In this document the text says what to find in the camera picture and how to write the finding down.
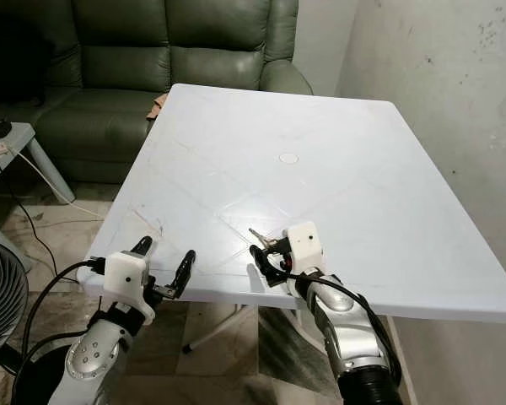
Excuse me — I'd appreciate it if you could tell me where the white plastic table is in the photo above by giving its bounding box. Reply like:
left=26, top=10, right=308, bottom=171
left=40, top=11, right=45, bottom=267
left=78, top=83, right=506, bottom=355

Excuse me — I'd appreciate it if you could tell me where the dark green leather sofa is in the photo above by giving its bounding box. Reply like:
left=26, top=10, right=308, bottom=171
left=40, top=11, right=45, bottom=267
left=0, top=0, right=315, bottom=185

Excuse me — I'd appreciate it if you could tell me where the tan crumpled cloth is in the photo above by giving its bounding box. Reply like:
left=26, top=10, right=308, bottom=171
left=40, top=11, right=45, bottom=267
left=146, top=93, right=170, bottom=121

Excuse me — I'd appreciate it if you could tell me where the grey plastic side table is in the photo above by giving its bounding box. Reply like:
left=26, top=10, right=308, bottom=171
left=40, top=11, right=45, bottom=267
left=0, top=121, right=75, bottom=208

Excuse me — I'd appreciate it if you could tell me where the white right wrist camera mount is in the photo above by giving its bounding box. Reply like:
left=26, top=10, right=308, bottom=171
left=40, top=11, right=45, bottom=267
left=287, top=221, right=326, bottom=296

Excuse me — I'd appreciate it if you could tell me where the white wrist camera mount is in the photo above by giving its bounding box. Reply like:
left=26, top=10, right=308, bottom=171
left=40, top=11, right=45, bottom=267
left=287, top=221, right=326, bottom=296
left=103, top=250, right=151, bottom=326

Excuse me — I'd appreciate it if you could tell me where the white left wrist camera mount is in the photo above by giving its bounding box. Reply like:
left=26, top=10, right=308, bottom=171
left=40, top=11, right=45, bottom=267
left=103, top=250, right=151, bottom=326

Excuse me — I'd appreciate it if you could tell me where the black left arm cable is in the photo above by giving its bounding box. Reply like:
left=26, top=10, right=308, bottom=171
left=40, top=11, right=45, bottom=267
left=13, top=257, right=110, bottom=405

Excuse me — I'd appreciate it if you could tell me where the thin white cable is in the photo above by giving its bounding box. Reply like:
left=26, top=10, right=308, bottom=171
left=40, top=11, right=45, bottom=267
left=7, top=146, right=115, bottom=219

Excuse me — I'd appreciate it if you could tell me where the thin black floor cable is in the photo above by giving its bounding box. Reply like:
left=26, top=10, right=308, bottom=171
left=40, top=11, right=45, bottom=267
left=0, top=154, right=94, bottom=284

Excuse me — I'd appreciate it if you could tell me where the black pedestal fan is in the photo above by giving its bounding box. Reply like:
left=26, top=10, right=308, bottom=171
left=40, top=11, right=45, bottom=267
left=0, top=238, right=73, bottom=405

